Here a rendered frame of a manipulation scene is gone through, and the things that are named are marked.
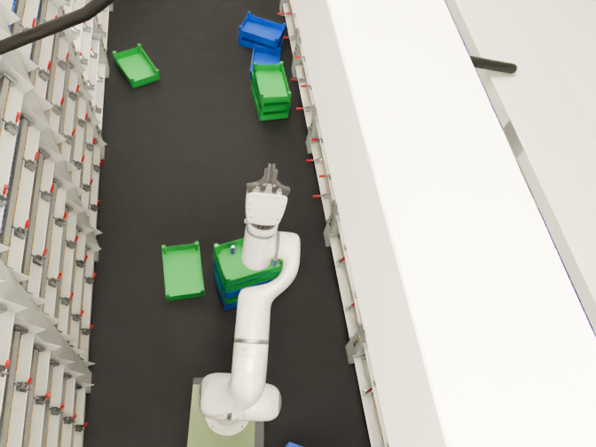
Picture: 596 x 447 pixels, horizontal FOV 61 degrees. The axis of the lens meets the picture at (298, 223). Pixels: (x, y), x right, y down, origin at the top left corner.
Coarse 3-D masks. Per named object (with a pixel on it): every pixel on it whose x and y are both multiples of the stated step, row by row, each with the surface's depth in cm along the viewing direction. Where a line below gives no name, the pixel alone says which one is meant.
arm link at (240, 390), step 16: (240, 352) 127; (256, 352) 127; (240, 368) 126; (256, 368) 126; (208, 384) 138; (224, 384) 133; (240, 384) 125; (256, 384) 125; (208, 400) 135; (224, 400) 131; (240, 400) 126; (256, 400) 128; (208, 416) 136; (224, 416) 137
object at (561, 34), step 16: (528, 0) 146; (544, 0) 147; (560, 0) 148; (576, 0) 149; (592, 0) 151; (528, 16) 142; (544, 16) 143; (560, 16) 144; (576, 16) 145; (592, 16) 146; (544, 32) 139; (560, 32) 140; (576, 32) 141; (592, 32) 142; (560, 48) 136; (576, 48) 137; (592, 48) 138; (560, 64) 132; (576, 64) 133; (592, 64) 134; (576, 80) 130; (592, 80) 131; (576, 96) 127; (592, 96) 128; (592, 112) 124; (592, 128) 121
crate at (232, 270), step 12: (240, 240) 252; (216, 252) 250; (228, 252) 253; (240, 252) 254; (228, 264) 249; (240, 264) 250; (276, 264) 253; (228, 276) 238; (240, 276) 247; (252, 276) 245
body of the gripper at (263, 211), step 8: (256, 192) 123; (264, 192) 124; (280, 192) 128; (248, 200) 124; (256, 200) 124; (264, 200) 124; (272, 200) 124; (280, 200) 124; (248, 208) 128; (256, 208) 126; (264, 208) 126; (272, 208) 126; (280, 208) 126; (248, 216) 128; (256, 216) 127; (264, 216) 127; (272, 216) 128; (280, 216) 128; (256, 224) 129; (264, 224) 129; (272, 224) 130
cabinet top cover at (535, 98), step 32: (448, 0) 144; (480, 0) 142; (512, 0) 145; (480, 32) 135; (512, 32) 137; (544, 64) 131; (512, 96) 123; (544, 96) 125; (544, 128) 119; (576, 128) 121; (544, 160) 114; (576, 160) 115; (544, 192) 109; (576, 192) 110; (576, 224) 105; (576, 256) 101; (576, 288) 101
